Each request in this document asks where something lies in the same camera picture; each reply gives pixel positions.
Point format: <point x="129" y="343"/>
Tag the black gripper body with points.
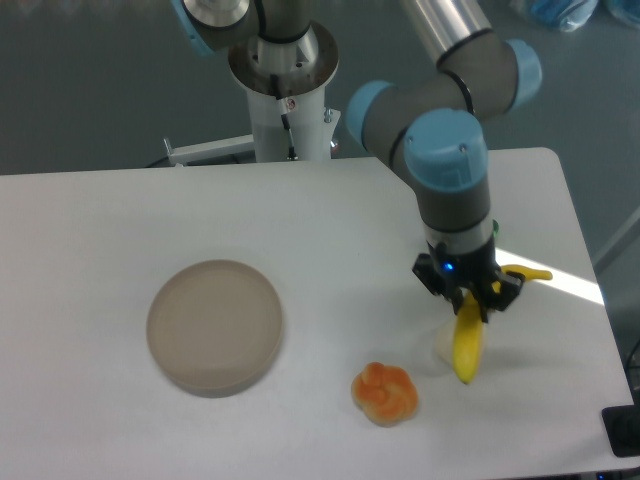
<point x="441" y="271"/>

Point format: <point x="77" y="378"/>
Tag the yellow banana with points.
<point x="468" y="342"/>

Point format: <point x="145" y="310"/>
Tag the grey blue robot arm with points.
<point x="430" y="136"/>

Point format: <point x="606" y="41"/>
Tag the pale white pear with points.
<point x="443" y="342"/>

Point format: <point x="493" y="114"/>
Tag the orange twisted bread roll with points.
<point x="385" y="394"/>

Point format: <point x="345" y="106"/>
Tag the black device at table edge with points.
<point x="622" y="428"/>

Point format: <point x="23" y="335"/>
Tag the beige round plate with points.
<point x="215" y="328"/>

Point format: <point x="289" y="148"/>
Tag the white left base strut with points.
<point x="213" y="152"/>

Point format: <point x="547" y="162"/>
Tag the blue plastic bag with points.
<point x="558" y="15"/>

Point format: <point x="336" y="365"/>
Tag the clear plastic bag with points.
<point x="625" y="12"/>

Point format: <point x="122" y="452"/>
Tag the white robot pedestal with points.
<point x="285" y="89"/>

